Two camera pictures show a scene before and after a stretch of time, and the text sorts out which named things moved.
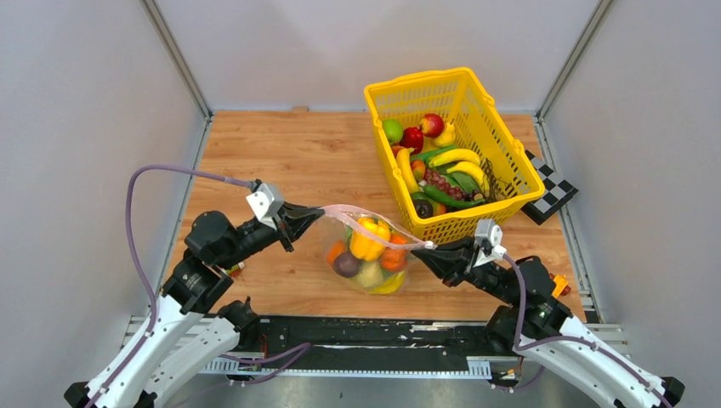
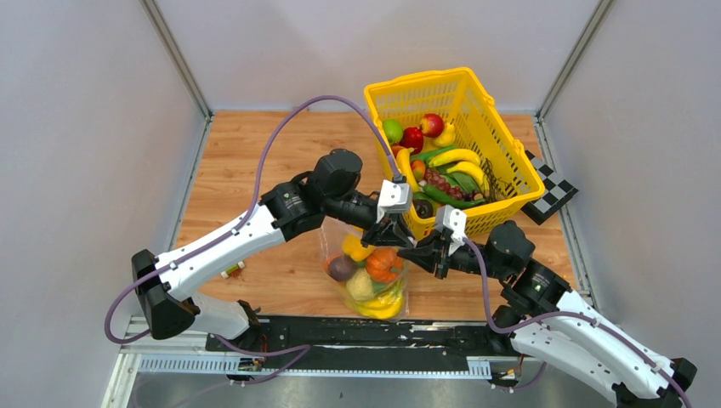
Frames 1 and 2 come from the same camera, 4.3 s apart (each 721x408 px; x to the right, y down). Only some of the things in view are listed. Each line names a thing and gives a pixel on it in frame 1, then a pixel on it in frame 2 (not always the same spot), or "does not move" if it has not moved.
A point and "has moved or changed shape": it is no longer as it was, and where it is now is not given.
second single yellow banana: [455, 155] does not move
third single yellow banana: [473, 168] does not move
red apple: [431, 125] does not move
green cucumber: [448, 200] does not move
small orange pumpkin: [394, 257] has moved or changed shape
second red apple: [412, 137] does not move
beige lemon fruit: [370, 274] to [360, 285]
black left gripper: [297, 219] to [390, 232]
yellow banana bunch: [388, 286] to [381, 308]
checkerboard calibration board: [558, 191] does not move
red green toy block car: [235, 270] does not move
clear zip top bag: [365, 253] has moved or changed shape
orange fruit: [337, 248] to [327, 263]
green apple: [392, 129] does not move
